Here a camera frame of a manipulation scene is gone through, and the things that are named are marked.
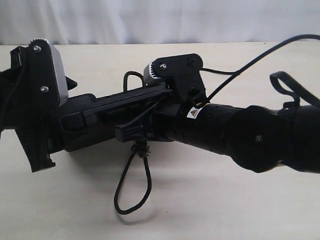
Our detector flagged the white backdrop curtain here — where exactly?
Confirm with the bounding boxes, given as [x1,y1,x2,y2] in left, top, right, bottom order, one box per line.
[0,0,320,45]

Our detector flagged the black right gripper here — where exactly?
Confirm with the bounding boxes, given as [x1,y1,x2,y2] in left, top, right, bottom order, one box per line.
[115,85,190,143]

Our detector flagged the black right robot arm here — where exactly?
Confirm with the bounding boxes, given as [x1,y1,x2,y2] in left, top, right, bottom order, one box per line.
[115,91,320,173]

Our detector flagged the black plastic tool case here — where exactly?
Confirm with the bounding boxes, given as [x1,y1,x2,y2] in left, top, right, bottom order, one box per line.
[47,87,169,154]

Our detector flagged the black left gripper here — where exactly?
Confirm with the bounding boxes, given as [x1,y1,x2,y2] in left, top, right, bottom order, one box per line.
[0,46,78,173]

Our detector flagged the black braided rope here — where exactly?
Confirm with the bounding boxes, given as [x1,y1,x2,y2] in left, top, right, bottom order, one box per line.
[113,71,166,215]

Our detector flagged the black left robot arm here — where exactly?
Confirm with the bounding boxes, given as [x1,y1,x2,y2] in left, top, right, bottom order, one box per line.
[0,42,78,173]

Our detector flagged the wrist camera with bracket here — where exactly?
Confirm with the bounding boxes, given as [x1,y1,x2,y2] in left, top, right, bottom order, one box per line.
[142,53,207,105]
[27,38,69,111]

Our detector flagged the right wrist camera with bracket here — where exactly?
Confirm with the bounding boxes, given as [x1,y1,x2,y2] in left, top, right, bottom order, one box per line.
[142,53,207,105]

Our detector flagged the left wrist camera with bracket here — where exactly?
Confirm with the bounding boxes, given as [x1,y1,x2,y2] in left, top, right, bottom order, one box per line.
[27,38,69,111]

